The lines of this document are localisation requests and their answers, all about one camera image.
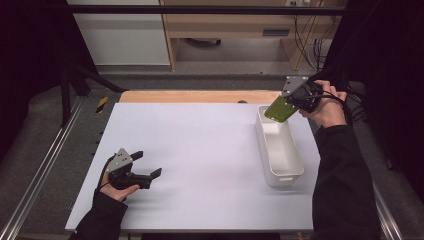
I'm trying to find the right hand-held gripper black cable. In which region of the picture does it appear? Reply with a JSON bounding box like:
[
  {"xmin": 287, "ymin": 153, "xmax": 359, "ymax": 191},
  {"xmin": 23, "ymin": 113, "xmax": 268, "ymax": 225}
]
[{"xmin": 308, "ymin": 89, "xmax": 354, "ymax": 125}]

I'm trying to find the person's left hand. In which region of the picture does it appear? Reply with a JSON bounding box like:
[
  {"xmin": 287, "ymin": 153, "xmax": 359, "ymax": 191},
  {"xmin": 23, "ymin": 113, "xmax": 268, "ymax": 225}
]
[{"xmin": 99, "ymin": 170, "xmax": 141, "ymax": 203}]

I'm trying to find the light wooden desk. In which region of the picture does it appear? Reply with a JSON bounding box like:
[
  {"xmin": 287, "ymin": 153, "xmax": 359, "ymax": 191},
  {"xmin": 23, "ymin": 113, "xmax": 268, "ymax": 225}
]
[{"xmin": 159, "ymin": 0, "xmax": 348, "ymax": 72}]

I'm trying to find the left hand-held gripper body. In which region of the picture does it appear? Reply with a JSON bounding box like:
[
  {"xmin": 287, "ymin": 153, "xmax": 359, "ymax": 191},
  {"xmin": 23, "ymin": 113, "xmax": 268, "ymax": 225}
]
[{"xmin": 105, "ymin": 147, "xmax": 153, "ymax": 191}]

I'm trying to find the person's right hand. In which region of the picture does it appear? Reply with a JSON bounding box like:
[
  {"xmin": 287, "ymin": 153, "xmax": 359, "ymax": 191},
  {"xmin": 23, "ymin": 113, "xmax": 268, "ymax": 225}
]
[{"xmin": 298, "ymin": 79, "xmax": 348, "ymax": 129}]

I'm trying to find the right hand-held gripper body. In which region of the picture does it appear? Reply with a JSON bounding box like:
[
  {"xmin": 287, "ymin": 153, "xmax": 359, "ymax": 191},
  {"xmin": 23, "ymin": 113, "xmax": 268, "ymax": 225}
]
[{"xmin": 281, "ymin": 75, "xmax": 325, "ymax": 113}]

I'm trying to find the black horizontal frame bar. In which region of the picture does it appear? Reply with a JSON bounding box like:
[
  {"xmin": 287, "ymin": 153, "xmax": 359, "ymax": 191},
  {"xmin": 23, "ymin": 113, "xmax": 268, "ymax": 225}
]
[{"xmin": 66, "ymin": 4, "xmax": 349, "ymax": 16}]

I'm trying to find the white plastic bin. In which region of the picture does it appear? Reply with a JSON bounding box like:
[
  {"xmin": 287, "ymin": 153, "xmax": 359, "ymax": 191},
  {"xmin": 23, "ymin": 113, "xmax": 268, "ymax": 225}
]
[{"xmin": 255, "ymin": 104, "xmax": 305, "ymax": 188}]

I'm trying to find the aluminium rail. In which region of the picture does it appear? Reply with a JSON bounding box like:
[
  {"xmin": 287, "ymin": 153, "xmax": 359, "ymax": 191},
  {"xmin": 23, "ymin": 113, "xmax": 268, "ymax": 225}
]
[
  {"xmin": 0, "ymin": 99, "xmax": 85, "ymax": 240},
  {"xmin": 371, "ymin": 181, "xmax": 405, "ymax": 240}
]

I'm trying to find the white table cover board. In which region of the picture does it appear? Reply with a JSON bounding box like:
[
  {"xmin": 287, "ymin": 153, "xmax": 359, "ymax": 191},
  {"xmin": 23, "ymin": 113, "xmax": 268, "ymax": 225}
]
[{"xmin": 64, "ymin": 102, "xmax": 322, "ymax": 233}]

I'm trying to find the black curtain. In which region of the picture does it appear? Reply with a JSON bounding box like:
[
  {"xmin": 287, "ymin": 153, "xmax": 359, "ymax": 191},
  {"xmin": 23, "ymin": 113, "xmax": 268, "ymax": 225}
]
[
  {"xmin": 324, "ymin": 0, "xmax": 424, "ymax": 201},
  {"xmin": 0, "ymin": 0, "xmax": 98, "ymax": 164}
]

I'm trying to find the bundle of black hanging cables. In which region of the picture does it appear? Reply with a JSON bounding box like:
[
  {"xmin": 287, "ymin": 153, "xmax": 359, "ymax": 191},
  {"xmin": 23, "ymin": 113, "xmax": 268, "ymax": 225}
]
[{"xmin": 292, "ymin": 14, "xmax": 336, "ymax": 72}]

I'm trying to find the yellow black striped tape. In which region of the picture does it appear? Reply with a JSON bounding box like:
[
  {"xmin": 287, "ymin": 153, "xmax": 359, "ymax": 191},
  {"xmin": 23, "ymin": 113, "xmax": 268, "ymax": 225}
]
[{"xmin": 95, "ymin": 96, "xmax": 110, "ymax": 114}]

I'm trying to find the white cabinet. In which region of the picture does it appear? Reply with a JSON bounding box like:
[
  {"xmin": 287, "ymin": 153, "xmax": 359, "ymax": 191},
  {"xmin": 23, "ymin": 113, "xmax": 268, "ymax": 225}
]
[{"xmin": 66, "ymin": 0, "xmax": 171, "ymax": 66}]

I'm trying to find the wooden table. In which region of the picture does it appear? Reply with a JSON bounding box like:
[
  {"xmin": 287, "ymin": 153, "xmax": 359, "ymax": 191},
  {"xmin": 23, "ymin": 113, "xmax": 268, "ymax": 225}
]
[{"xmin": 119, "ymin": 89, "xmax": 284, "ymax": 104}]

